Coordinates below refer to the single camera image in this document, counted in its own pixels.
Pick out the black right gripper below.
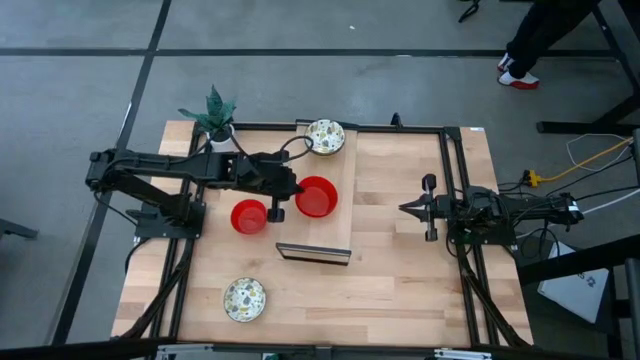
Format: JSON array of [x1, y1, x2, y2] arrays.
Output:
[[398, 173, 454, 243]]

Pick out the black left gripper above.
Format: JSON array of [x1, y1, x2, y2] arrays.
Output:
[[243, 152, 305, 224]]

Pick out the red plastic mini bowl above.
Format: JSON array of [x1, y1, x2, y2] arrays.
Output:
[[229, 198, 269, 236], [294, 175, 340, 219]]

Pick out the yellow patterned mini bowl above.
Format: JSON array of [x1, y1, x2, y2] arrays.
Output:
[[303, 118, 347, 157], [222, 276, 268, 324]]

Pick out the black-framed wooden shelf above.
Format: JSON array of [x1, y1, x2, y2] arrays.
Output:
[[274, 118, 360, 267]]

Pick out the green plant in white pot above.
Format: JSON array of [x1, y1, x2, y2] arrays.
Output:
[[177, 83, 239, 154]]

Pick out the yellow power plug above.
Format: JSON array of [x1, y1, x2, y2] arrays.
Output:
[[522, 168, 545, 189]]

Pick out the white printed cardboard sheet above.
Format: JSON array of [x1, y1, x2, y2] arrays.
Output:
[[537, 241, 610, 325]]

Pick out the person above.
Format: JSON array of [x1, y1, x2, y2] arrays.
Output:
[[497, 0, 601, 91]]

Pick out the black chair leg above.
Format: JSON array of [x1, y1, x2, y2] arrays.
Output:
[[457, 0, 482, 24]]

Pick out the black floor stand foot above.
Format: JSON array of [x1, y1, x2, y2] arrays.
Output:
[[0, 216, 40, 241]]

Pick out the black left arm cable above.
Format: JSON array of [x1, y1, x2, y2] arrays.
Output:
[[278, 133, 316, 164]]

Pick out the black aluminium rig frame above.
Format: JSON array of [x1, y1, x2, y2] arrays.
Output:
[[112, 119, 534, 351]]

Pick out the silver mounting bracket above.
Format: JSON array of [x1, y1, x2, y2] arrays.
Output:
[[155, 342, 214, 360], [433, 347, 494, 360]]

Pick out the black desk leg frame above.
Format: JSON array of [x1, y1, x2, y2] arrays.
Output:
[[517, 234, 640, 360], [536, 0, 640, 136]]

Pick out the yellow floor cable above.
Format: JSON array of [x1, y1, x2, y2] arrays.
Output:
[[541, 138, 635, 184]]

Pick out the white looped cable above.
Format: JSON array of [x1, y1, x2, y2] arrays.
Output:
[[566, 132, 632, 174]]

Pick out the white straight cable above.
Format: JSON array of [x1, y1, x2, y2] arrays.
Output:
[[579, 187, 640, 214]]

